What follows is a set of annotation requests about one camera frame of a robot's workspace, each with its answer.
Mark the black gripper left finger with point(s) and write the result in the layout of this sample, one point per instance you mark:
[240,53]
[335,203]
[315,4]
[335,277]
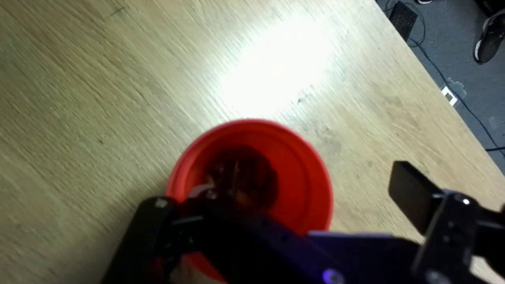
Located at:
[162,234]

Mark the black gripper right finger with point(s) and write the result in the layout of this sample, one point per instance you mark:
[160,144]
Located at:
[455,228]

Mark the red plastic cup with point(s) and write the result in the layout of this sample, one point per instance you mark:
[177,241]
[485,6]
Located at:
[250,195]

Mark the black shoe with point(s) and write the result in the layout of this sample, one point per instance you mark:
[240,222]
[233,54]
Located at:
[491,39]

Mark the black box on floor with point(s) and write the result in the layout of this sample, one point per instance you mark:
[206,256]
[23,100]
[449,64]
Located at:
[403,20]

